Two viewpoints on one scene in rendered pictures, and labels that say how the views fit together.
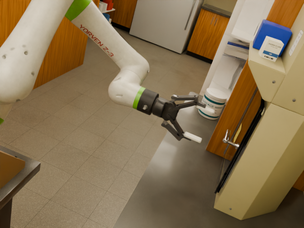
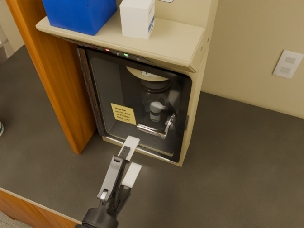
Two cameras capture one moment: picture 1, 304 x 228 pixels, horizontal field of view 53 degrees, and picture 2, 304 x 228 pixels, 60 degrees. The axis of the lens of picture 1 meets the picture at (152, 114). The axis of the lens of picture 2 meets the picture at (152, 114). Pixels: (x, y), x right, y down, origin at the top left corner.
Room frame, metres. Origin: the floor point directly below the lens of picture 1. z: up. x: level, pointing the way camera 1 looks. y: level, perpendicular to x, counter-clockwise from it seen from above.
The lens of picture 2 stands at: (0.89, 0.13, 1.80)
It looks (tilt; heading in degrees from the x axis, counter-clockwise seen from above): 51 degrees down; 282
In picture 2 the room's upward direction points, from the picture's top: straight up
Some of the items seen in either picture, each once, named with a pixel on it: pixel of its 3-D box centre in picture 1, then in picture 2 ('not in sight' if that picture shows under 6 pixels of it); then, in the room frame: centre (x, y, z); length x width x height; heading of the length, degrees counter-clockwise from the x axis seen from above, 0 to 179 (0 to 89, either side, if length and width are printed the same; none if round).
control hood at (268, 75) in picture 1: (259, 68); (121, 47); (1.05, -0.30, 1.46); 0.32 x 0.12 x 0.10; 171
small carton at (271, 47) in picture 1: (270, 48); (138, 16); (1.01, -0.30, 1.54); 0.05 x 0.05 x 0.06; 89
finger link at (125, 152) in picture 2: (200, 101); (122, 154); (1.02, -0.15, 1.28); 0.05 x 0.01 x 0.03; 81
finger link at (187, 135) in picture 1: (192, 137); (131, 174); (1.02, -0.18, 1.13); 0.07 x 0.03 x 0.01; 81
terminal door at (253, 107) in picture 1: (239, 135); (136, 113); (1.04, -0.35, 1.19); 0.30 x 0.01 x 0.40; 169
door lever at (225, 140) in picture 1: (231, 138); (154, 126); (0.98, -0.30, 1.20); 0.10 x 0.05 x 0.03; 169
